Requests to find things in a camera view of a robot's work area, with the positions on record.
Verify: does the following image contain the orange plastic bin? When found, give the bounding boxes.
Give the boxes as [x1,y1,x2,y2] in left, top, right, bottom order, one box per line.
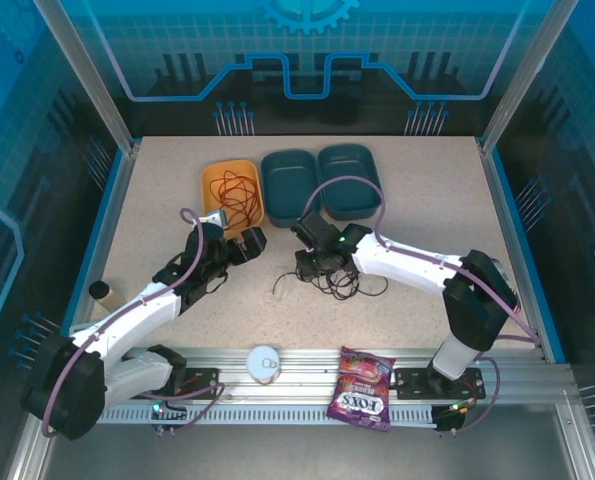
[200,158,266,240]

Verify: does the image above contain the teal plastic bin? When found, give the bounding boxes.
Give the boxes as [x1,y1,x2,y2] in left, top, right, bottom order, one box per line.
[260,148,323,230]
[316,143,384,221]

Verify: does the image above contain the purple Fox's candy bag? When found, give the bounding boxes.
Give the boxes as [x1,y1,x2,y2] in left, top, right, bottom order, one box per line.
[325,345,397,434]

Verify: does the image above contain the small black controller board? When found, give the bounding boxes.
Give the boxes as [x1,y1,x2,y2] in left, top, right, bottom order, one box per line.
[432,399,467,437]
[150,397,188,437]

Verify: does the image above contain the blue printed back panel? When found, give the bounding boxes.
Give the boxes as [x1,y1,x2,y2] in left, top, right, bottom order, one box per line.
[59,0,563,139]

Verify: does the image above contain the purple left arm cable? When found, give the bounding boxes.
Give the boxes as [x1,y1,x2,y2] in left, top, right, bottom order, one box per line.
[40,207,227,439]

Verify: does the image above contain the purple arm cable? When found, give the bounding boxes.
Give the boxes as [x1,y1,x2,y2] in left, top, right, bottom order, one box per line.
[40,207,227,439]
[301,175,546,435]

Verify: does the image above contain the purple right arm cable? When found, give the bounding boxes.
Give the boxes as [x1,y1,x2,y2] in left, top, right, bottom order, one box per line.
[301,175,546,435]

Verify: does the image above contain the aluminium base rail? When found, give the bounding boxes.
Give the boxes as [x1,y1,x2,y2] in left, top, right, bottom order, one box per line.
[101,347,578,407]

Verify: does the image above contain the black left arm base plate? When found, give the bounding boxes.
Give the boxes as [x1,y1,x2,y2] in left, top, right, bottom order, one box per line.
[166,366,222,401]

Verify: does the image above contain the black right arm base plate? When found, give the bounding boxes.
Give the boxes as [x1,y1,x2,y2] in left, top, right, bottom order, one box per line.
[393,367,487,401]

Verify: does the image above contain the white slotted cable duct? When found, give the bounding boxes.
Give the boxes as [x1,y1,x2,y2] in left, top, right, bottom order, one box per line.
[96,405,438,426]

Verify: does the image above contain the aluminium frame post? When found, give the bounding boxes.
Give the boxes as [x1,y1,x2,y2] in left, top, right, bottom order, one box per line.
[31,0,141,154]
[479,0,578,154]

